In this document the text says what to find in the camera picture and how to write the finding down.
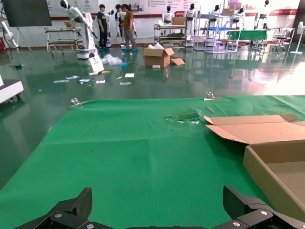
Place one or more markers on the red equipment box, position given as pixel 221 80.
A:
pixel 2 44

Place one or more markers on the blue shoe cover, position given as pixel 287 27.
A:
pixel 124 64

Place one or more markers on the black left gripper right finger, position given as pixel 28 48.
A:
pixel 247 212

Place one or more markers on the blue plastic bin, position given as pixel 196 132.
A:
pixel 217 28

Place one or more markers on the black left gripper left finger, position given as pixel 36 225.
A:
pixel 71 212

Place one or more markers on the green table cloth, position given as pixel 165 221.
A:
pixel 143 155

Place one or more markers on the closed cardboard box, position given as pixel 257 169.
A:
pixel 178 21
pixel 228 12

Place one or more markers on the white paper sheet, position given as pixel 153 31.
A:
pixel 125 83
pixel 100 81
pixel 61 81
pixel 84 80

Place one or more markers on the green covered table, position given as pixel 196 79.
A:
pixel 247 34

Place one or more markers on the silver binder clip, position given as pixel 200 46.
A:
pixel 210 96
pixel 75 101

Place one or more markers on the small white box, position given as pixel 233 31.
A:
pixel 93 73

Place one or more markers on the person in brown shirt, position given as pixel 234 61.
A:
pixel 129 23

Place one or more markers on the bluish paper sheet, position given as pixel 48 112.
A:
pixel 72 77

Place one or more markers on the white humanoid robot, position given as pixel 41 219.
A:
pixel 118 21
pixel 190 16
pixel 261 16
pixel 167 16
pixel 109 26
pixel 240 15
pixel 215 14

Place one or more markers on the metal trolley rack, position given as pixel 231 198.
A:
pixel 62 43
pixel 170 39

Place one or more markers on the yellow flat item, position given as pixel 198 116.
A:
pixel 106 71

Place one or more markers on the metal frame table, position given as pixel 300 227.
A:
pixel 282 35

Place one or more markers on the white paper bag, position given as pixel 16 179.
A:
pixel 96 64

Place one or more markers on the black display screen on stand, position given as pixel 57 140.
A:
pixel 28 12

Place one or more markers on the white tube shelf rack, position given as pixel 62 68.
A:
pixel 214 35

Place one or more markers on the white pedestal fan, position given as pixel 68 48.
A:
pixel 299 31

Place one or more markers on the white machine base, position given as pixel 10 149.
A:
pixel 9 89

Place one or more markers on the clear plastic bag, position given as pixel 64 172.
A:
pixel 110 59

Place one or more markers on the loose cardboard flap piece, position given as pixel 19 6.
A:
pixel 177 60

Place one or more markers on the thin wooden stick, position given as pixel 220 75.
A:
pixel 210 109

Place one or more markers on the open brown cardboard box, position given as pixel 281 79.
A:
pixel 274 133

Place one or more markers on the white foam block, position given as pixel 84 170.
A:
pixel 156 67

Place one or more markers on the white industrial robot arm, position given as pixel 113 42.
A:
pixel 8 33

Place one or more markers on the large open cardboard carton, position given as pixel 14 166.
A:
pixel 156 58

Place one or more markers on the white humanoid on wheeled pedestal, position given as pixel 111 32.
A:
pixel 87 35

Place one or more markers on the flat white box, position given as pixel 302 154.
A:
pixel 129 75

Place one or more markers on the person in black t-shirt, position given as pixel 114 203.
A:
pixel 103 23

